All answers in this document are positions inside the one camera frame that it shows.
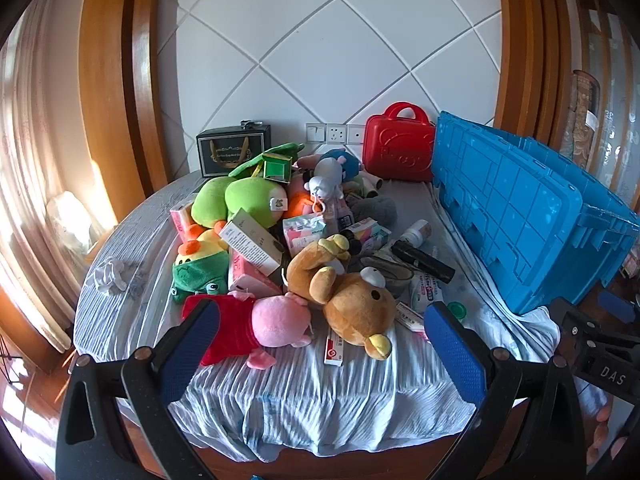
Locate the grey bowl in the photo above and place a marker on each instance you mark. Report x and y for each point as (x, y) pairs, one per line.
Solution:
(395, 275)

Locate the grey mouse plush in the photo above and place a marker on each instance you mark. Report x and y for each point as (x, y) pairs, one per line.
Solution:
(325, 180)

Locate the white tube red print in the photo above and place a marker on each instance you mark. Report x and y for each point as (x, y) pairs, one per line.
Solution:
(427, 292)

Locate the green cap jar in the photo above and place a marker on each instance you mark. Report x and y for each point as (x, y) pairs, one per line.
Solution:
(457, 311)

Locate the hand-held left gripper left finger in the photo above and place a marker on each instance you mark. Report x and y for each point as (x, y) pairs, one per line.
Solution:
(192, 345)

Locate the orange peach plush toy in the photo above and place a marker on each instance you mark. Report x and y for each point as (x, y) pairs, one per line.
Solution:
(298, 204)

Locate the pastel tissue pack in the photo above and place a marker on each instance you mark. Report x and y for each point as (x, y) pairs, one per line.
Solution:
(302, 235)

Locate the pink tissue pack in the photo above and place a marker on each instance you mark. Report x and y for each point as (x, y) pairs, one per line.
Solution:
(250, 280)

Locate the brown bear plush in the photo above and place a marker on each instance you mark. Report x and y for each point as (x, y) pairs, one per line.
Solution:
(350, 305)

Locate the pink white barcode box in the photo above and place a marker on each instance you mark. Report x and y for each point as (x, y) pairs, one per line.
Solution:
(339, 216)

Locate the flat white medicine box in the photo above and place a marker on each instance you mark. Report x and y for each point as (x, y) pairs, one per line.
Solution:
(411, 316)

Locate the lime green plush toy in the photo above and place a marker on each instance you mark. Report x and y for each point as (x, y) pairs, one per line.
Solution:
(240, 200)

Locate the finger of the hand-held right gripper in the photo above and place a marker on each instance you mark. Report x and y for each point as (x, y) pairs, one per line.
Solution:
(615, 305)

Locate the white pump bottle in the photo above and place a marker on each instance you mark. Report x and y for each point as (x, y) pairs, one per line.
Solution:
(415, 234)

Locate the round wooden desktop table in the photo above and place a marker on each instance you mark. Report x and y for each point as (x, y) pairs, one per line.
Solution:
(400, 462)

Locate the green carton box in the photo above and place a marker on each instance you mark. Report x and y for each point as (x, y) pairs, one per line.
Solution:
(276, 167)

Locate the wooden arch wall frame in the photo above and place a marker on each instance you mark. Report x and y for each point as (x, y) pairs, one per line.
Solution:
(115, 85)
(530, 50)

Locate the black bottle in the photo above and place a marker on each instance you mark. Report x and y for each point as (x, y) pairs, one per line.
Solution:
(425, 262)

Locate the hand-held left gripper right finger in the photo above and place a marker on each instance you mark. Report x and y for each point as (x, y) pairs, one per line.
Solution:
(452, 350)

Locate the white wall switch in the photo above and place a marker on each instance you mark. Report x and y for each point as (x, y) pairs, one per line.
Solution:
(315, 133)

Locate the red white medicine box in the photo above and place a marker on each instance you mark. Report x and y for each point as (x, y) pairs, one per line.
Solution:
(333, 347)

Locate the white five-hole wall socket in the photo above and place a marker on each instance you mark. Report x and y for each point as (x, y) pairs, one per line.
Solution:
(336, 133)

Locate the pink carton box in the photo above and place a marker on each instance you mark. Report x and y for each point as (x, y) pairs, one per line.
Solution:
(181, 217)

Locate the pink pig plush red dress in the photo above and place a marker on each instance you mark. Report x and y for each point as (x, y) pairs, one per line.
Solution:
(240, 327)

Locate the person's right hand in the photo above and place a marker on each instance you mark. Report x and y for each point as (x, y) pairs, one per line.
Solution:
(600, 440)

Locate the white small-hole wall plate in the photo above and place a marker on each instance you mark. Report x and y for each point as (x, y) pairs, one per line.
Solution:
(356, 134)

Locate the blue shirt pig plush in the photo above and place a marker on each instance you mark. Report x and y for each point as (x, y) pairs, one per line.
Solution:
(347, 162)

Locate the small pastel pack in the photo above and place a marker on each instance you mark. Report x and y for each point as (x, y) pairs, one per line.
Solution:
(367, 232)

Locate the cardboard roll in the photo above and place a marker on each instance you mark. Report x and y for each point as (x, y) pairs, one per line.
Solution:
(375, 181)
(369, 191)

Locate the red toy suitcase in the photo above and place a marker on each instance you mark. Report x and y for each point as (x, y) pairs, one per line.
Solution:
(395, 150)

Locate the dark green crocodile plush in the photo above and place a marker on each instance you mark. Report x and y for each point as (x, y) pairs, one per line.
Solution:
(250, 162)

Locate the sheer beige curtain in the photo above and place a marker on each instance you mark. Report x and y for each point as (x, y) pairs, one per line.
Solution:
(40, 135)

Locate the crumpled white tissue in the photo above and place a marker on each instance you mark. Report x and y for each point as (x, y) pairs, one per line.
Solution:
(111, 275)

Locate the yellow chick plush frog hood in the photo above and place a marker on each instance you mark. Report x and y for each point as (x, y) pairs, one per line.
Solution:
(197, 270)

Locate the blue plastic crate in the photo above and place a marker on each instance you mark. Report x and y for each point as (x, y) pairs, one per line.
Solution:
(515, 200)

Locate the white bag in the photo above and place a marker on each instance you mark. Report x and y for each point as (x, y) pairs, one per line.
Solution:
(72, 220)

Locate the white grey printed box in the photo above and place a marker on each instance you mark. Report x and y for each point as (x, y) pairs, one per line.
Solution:
(250, 242)

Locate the grey fuzzy plush item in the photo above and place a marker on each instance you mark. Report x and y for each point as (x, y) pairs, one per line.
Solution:
(375, 209)

